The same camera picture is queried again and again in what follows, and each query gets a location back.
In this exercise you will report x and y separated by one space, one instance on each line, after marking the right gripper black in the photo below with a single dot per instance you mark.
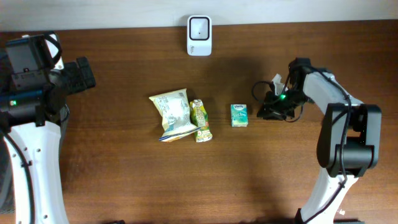
273 108

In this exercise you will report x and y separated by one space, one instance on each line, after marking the teal Kleenex tissue pack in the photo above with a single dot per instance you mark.
239 115

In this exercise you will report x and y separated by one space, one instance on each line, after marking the green juice carton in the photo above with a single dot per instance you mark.
199 118

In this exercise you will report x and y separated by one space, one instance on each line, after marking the yellow white snack bag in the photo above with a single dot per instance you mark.
174 109

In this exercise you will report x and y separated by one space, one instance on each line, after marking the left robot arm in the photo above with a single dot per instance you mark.
35 84

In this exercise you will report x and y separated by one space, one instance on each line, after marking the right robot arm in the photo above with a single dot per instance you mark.
348 144

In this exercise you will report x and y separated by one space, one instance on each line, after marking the white barcode scanner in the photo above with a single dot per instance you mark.
199 35

